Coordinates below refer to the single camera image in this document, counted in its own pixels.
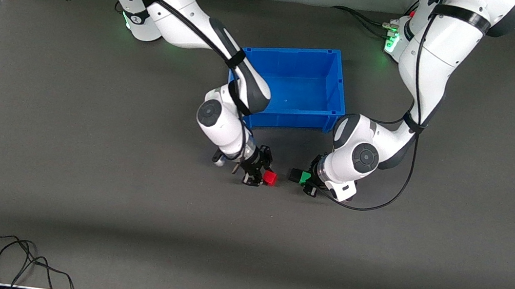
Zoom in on blue plastic storage bin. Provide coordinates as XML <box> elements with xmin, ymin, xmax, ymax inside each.
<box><xmin>223</xmin><ymin>37</ymin><xmax>353</xmax><ymax>139</ymax></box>

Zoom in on black arm base cables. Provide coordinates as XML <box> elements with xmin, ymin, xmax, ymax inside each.
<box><xmin>328</xmin><ymin>0</ymin><xmax>418</xmax><ymax>42</ymax></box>

